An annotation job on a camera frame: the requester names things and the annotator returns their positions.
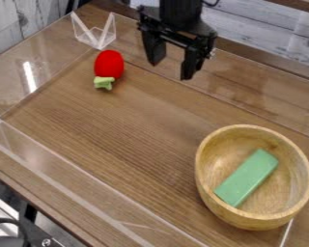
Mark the red plush strawberry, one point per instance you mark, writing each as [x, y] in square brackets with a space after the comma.
[108, 69]

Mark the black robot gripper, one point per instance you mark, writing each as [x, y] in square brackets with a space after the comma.
[174, 22]

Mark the clear acrylic corner bracket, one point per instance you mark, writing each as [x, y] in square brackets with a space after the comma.
[94, 37]

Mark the green rectangular block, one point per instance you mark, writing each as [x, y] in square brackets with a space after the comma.
[245, 179]

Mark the black table leg bracket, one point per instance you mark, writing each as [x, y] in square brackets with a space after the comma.
[37, 237]

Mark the wooden bowl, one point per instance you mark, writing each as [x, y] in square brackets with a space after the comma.
[280, 196]

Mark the clear acrylic table fence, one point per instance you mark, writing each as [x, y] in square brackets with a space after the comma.
[102, 159]

